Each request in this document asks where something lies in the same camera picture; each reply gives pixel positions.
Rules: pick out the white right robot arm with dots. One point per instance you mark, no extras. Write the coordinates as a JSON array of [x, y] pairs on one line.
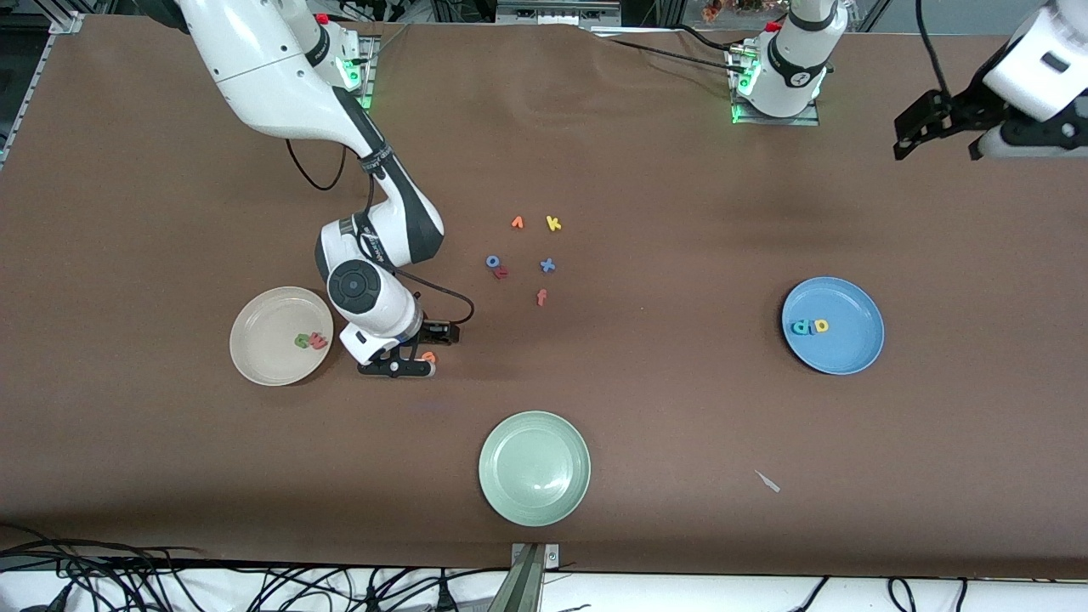
[[255, 68]]

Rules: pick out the orange flowers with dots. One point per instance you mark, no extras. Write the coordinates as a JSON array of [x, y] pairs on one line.
[[712, 8]]

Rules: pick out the blue plate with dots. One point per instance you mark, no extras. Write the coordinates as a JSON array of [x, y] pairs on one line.
[[841, 348]]

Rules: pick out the pale green plate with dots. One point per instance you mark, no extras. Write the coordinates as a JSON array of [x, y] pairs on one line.
[[534, 467]]

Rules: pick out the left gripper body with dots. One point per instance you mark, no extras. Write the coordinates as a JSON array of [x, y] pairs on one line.
[[959, 111]]

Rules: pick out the aluminium frame profile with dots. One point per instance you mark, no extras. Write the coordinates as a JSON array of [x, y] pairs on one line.
[[1039, 42]]

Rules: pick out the white paper scrap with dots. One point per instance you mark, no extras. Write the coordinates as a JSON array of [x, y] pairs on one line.
[[768, 483]]

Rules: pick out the grey metal camera mount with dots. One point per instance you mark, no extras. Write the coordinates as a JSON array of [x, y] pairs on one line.
[[527, 586]]

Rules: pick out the pink foam letter w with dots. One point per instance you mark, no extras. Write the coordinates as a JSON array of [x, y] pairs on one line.
[[319, 343]]

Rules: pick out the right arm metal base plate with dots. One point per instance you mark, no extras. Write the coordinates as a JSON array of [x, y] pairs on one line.
[[371, 59]]

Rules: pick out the beige brown plate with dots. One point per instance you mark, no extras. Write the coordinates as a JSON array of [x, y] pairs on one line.
[[263, 331]]

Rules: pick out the aluminium table edge rail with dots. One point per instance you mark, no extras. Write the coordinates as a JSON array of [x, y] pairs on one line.
[[64, 23]]

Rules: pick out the grey power strip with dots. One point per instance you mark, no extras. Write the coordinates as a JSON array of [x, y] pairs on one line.
[[557, 13]]

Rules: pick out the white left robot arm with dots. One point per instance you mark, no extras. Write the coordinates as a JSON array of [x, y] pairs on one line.
[[790, 68]]

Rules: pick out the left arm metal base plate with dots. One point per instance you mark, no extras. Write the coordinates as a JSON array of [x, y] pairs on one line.
[[773, 121]]

